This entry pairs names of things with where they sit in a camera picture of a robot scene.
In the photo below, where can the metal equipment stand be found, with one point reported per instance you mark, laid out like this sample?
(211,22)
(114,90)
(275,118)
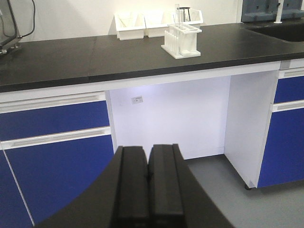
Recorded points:
(9,32)

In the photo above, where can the white sink faucet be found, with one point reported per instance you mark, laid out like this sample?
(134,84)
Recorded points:
(279,6)

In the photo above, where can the blue lab cabinet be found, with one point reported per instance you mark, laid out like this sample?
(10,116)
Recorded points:
(51,150)
(283,158)

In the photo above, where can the left white storage bin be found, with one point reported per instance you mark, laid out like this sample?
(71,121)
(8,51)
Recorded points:
(129,25)

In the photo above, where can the white wall socket label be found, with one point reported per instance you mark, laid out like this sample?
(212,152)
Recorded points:
(137,100)

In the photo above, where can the middle white storage bin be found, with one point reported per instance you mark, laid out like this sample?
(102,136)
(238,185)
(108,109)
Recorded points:
(157,22)

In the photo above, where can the white test tube rack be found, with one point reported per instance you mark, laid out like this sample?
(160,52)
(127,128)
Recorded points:
(180,41)

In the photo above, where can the black lab sink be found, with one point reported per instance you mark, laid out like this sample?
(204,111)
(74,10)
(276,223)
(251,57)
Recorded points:
(293,32)

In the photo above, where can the black metal tripod stand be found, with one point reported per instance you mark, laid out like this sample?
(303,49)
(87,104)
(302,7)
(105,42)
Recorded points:
(187,15)

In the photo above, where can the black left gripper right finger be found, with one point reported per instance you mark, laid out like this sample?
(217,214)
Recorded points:
(165,203)

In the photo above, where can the grey drying rack panel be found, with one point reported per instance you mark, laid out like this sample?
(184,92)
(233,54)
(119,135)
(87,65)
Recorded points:
(266,10)

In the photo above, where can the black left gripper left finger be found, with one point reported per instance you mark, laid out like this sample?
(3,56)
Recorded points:
(131,208)

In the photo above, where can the blue lab cabinet right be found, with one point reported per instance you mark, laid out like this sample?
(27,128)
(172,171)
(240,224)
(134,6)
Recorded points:
(283,158)

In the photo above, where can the right white storage bin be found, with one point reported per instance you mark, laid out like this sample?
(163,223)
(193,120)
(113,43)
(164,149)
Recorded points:
(196,18)

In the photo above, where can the blue lab cabinet left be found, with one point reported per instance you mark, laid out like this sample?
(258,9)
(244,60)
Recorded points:
(51,150)

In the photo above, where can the white storage bin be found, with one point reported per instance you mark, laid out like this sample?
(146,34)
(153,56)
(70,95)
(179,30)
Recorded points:
(196,18)
(157,22)
(129,25)

